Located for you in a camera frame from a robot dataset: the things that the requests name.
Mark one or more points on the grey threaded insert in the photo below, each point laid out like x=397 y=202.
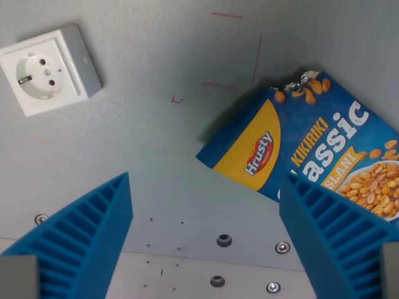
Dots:
x=217 y=281
x=224 y=240

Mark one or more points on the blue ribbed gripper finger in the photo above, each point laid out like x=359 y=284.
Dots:
x=339 y=240
x=84 y=236

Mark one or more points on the blue Hrusty peanut bag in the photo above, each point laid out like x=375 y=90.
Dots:
x=311 y=137

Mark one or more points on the silver table screw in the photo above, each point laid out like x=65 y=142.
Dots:
x=273 y=287
x=40 y=219
x=282 y=247

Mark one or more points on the white grey wall socket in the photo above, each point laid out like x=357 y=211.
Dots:
x=50 y=71

